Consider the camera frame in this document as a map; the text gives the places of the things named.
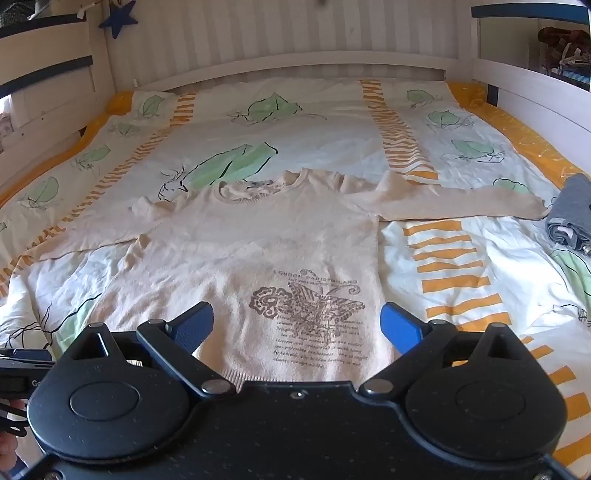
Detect grey folded clothes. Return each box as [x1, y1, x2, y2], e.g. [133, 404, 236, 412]
[545, 172, 591, 256]

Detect dark blue bed rail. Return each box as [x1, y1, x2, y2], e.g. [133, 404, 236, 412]
[0, 55, 95, 100]
[471, 2, 591, 20]

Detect white leaf print duvet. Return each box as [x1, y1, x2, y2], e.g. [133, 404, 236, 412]
[0, 76, 591, 480]

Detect beige butterfly print sweater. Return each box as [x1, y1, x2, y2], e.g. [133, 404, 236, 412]
[28, 168, 548, 394]

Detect blue star decoration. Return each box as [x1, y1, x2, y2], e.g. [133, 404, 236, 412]
[99, 0, 139, 40]

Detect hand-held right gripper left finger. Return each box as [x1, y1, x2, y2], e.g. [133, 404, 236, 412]
[59, 302, 234, 398]

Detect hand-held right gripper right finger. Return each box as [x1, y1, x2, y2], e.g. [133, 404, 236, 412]
[358, 302, 539, 398]

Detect pile of clothes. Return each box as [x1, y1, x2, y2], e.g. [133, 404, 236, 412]
[537, 25, 591, 91]

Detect yellow bed sheet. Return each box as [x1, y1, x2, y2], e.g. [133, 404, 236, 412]
[0, 80, 591, 209]

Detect white wooden bed frame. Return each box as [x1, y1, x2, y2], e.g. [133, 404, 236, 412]
[0, 0, 591, 199]

